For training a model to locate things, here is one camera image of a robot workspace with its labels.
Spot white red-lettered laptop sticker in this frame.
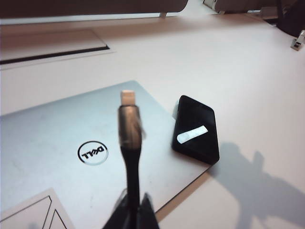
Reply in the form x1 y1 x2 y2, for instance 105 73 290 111
0 187 73 229

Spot silver Dell laptop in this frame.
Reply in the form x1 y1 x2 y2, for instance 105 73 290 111
0 80 212 229

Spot brown desk divider panel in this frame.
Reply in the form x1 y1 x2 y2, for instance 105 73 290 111
0 0 189 19

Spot desk cable hatch lid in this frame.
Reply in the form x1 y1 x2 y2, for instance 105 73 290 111
0 28 118 70

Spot white metal clamp bracket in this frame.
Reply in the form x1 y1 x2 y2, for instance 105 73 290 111
289 32 305 51

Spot white label on smartphone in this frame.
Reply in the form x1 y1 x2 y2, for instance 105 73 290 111
176 125 209 144

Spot black smartphone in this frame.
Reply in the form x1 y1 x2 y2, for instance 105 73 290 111
171 94 220 166

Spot black charging cable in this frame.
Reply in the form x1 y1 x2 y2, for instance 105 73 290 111
116 89 148 229

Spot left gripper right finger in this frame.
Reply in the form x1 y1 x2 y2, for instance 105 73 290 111
137 191 161 229

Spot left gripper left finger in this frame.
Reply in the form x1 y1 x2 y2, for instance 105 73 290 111
102 187 134 229

